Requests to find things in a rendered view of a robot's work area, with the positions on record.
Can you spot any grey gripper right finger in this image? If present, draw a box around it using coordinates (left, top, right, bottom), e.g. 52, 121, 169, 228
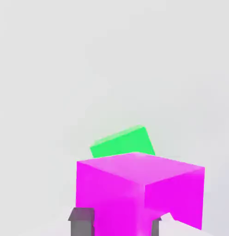
151, 212, 202, 236

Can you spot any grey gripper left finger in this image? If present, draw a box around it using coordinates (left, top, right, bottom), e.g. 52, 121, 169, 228
67, 207, 95, 236

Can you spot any small magenta cube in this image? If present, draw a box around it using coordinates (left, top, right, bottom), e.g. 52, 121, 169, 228
75, 152, 206, 236

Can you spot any small green cube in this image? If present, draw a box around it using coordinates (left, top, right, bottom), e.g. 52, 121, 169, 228
90, 124, 156, 159

